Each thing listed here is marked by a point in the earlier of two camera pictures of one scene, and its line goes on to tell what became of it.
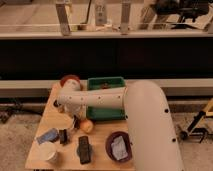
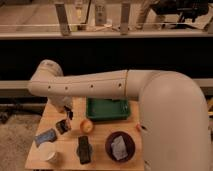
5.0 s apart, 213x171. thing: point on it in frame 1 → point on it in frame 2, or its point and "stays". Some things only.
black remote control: [84, 149] stays
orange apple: [86, 125] stays
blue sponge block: [50, 136] stays
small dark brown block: [64, 134] → [64, 125]
